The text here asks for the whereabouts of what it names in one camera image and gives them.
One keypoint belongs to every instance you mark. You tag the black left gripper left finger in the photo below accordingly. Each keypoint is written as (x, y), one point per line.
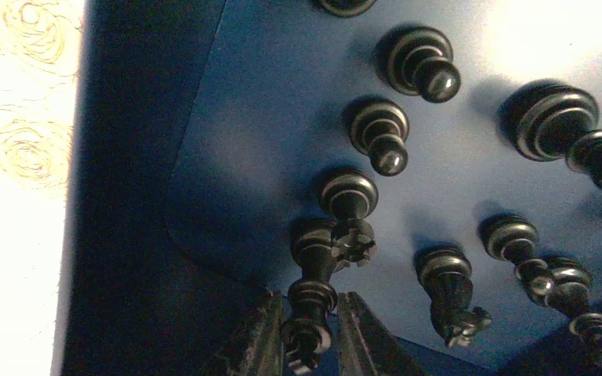
(255, 347)

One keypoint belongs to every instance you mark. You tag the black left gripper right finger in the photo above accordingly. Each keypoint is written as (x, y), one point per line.
(365, 345)

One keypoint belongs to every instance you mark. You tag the dark blue plastic tray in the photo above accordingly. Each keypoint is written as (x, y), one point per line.
(204, 124)

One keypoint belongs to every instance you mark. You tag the black chess knight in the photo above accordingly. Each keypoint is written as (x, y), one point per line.
(444, 273)

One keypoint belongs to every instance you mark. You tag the black chess rook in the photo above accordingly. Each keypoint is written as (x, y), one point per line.
(349, 195)

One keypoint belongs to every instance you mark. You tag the black chess bishop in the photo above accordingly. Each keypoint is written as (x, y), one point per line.
(512, 238)
(569, 295)

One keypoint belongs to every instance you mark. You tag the black chess pawn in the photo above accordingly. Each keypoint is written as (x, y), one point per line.
(417, 60)
(378, 128)

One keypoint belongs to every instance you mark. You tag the black chess queen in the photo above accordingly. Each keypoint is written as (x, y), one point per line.
(551, 120)

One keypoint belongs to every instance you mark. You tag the black chess pawn base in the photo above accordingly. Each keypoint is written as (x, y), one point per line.
(346, 8)

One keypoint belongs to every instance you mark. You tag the floral patterned table cloth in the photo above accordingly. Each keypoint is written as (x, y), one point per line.
(40, 46)

